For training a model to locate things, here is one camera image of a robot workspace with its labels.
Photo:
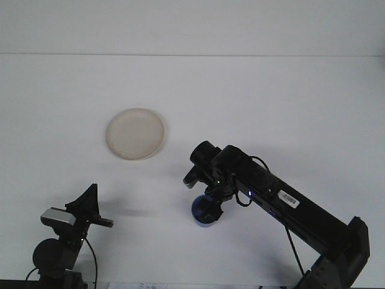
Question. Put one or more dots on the pale blue cup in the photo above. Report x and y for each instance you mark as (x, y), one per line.
(196, 212)

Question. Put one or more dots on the pale round plate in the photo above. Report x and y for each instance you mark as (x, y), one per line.
(135, 134)

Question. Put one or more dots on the white printed paper sheet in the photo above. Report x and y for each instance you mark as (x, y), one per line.
(132, 286)

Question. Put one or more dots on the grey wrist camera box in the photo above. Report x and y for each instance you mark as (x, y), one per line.
(190, 179)
(57, 216)

